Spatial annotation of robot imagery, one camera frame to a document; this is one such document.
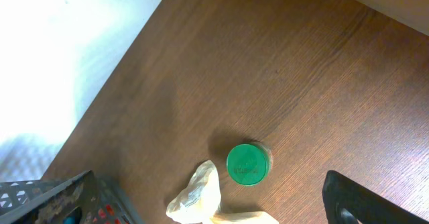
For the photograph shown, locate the beige paper bag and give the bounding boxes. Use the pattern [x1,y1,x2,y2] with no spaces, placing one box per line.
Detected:
[166,160,279,224]

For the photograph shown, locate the orange pasta packet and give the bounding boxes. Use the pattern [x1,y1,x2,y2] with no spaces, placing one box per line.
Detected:
[93,205,124,224]

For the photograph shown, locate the green lidded jar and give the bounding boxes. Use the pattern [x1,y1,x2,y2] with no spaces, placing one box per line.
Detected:
[226,142,273,186]

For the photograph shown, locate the grey plastic shopping basket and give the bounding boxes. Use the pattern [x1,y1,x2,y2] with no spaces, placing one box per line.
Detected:
[1,171,143,224]

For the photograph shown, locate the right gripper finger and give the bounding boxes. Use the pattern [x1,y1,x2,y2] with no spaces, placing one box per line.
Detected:
[322,170,428,224]

